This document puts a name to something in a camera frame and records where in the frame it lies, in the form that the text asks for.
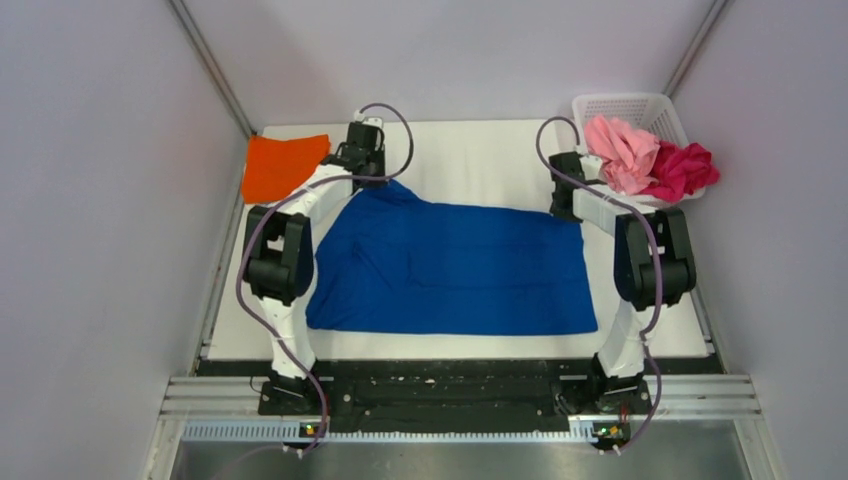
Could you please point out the white slotted cable duct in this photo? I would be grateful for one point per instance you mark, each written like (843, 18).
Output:
(430, 437)

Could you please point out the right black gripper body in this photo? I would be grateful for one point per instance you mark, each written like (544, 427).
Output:
(562, 213)

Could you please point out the light pink t shirt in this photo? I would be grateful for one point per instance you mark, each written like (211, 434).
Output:
(627, 154)

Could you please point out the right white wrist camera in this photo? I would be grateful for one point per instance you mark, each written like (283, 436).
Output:
(591, 167)

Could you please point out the corner aluminium post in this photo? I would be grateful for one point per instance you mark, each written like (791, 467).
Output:
(717, 10)
(214, 72)

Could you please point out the right corner aluminium post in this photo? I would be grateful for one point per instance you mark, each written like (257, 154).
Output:
(717, 10)

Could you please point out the blue t shirt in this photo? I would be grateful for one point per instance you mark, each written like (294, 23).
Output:
(394, 263)

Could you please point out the left corner aluminium post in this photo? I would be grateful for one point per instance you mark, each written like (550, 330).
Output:
(214, 72)

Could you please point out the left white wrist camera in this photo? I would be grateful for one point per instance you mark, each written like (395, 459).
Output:
(369, 120)

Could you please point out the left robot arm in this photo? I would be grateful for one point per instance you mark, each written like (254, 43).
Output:
(279, 270)

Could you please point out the folded orange t shirt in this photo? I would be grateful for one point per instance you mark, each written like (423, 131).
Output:
(275, 168)

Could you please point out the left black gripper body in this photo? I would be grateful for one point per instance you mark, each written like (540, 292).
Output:
(377, 161)

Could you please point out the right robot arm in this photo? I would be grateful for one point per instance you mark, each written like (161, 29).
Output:
(653, 267)

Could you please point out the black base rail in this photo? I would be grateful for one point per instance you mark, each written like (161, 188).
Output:
(441, 397)

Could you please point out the white plastic basket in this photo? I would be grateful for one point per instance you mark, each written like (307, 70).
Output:
(654, 113)

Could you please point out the magenta t shirt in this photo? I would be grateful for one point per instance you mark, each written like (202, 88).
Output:
(680, 171)

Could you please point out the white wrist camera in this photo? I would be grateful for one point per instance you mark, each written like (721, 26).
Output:
(591, 167)
(369, 120)

